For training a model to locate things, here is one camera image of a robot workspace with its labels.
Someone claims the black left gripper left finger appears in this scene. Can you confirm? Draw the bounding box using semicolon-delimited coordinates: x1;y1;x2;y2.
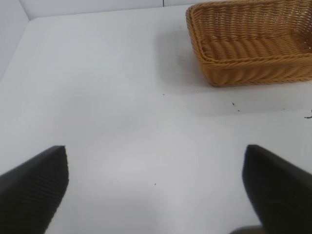
0;145;70;234

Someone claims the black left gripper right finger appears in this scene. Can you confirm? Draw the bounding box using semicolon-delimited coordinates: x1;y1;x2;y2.
242;144;312;234

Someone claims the brown woven wicker basket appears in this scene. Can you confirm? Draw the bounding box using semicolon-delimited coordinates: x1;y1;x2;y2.
186;0;312;88

